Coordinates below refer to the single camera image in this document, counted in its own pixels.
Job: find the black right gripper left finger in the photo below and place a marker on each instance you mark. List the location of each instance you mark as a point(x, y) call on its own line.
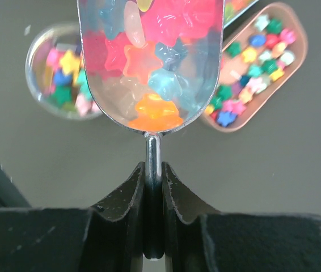
point(104, 237)

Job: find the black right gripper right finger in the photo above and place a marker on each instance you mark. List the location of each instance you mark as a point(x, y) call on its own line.
point(199, 237)

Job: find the silver metal scoop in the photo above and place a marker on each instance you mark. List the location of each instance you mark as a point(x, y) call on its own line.
point(152, 67)

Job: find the pink candy tray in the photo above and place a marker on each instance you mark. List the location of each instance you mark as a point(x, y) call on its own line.
point(257, 60)

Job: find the light blue candy tray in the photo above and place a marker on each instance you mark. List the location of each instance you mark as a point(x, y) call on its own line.
point(234, 9)

